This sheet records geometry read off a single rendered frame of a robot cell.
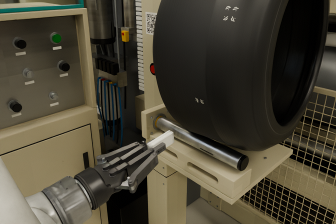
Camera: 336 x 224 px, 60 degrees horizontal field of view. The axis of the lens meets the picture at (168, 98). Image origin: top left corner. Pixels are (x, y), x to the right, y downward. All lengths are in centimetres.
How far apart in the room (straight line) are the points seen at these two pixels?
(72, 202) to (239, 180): 47
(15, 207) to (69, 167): 86
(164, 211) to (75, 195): 83
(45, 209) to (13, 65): 61
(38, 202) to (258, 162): 70
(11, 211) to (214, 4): 50
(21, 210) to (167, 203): 99
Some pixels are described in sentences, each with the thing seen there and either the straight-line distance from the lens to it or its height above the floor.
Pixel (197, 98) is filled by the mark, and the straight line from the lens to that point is 67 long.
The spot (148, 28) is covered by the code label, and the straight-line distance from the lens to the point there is 104.
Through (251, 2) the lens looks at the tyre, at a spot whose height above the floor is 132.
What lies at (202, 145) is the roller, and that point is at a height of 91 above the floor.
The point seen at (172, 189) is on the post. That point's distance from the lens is 129.
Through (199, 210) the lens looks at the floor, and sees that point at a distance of 199.
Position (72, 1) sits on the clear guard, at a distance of 108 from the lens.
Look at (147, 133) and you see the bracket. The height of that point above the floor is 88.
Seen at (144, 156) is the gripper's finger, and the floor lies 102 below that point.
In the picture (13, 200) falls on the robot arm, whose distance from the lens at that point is 36.
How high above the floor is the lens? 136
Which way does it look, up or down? 22 degrees down
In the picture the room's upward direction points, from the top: straight up
